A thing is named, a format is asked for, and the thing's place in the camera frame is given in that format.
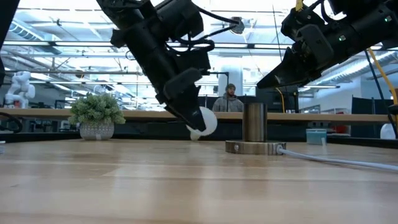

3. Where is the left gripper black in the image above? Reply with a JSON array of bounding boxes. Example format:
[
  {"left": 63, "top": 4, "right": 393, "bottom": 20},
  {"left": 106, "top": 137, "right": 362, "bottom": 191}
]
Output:
[{"left": 110, "top": 23, "right": 208, "bottom": 133}]

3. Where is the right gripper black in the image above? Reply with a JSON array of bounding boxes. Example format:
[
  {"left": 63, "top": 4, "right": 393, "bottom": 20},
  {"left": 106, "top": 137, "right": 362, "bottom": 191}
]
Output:
[{"left": 256, "top": 6, "right": 371, "bottom": 90}]

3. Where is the white lightbulb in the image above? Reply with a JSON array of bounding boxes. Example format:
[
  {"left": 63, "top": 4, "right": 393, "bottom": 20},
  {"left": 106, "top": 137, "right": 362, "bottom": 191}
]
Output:
[{"left": 185, "top": 106, "right": 218, "bottom": 141}]

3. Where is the black monitor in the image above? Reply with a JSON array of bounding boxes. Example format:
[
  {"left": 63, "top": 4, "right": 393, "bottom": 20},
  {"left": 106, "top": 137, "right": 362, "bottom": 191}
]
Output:
[{"left": 255, "top": 84, "right": 300, "bottom": 113}]

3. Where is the person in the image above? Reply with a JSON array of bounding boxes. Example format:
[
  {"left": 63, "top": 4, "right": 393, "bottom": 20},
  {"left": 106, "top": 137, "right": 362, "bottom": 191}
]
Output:
[{"left": 212, "top": 83, "right": 244, "bottom": 113}]

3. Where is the light wooden desk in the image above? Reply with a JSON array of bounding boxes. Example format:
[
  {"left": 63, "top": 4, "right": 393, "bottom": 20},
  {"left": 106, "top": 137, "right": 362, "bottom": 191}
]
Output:
[{"left": 0, "top": 108, "right": 398, "bottom": 123}]

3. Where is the blue candle jar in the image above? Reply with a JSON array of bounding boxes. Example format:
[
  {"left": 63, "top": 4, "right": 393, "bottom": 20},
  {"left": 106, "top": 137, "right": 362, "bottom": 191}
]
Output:
[{"left": 306, "top": 128, "right": 328, "bottom": 146}]

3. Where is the green potted plant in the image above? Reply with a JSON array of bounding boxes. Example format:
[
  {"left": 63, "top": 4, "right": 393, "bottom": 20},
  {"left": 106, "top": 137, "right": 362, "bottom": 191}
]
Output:
[{"left": 67, "top": 92, "right": 127, "bottom": 141}]

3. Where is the white plastic container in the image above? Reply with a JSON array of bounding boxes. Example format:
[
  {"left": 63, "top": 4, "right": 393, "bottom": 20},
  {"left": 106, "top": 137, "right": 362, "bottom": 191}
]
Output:
[{"left": 379, "top": 123, "right": 397, "bottom": 140}]

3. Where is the white humanoid robot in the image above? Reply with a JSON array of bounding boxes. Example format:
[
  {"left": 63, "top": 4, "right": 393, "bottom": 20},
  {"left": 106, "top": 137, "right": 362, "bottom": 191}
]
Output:
[{"left": 3, "top": 70, "right": 36, "bottom": 109}]

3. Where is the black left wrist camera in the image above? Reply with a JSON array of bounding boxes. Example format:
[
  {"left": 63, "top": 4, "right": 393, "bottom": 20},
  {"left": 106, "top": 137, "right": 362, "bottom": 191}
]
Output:
[{"left": 172, "top": 49, "right": 213, "bottom": 75}]

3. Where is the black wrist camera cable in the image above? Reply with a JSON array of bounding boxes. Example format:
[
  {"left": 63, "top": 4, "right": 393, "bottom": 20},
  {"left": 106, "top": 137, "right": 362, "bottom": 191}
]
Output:
[{"left": 164, "top": 4, "right": 242, "bottom": 60}]

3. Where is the yellow cable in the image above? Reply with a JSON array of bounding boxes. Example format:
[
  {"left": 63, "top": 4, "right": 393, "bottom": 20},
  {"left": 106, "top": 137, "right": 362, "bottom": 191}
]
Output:
[{"left": 368, "top": 48, "right": 398, "bottom": 106}]

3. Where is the white lamp cord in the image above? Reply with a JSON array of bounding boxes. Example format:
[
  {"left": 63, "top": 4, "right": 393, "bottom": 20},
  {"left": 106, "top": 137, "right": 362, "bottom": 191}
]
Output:
[{"left": 276, "top": 146, "right": 398, "bottom": 174}]

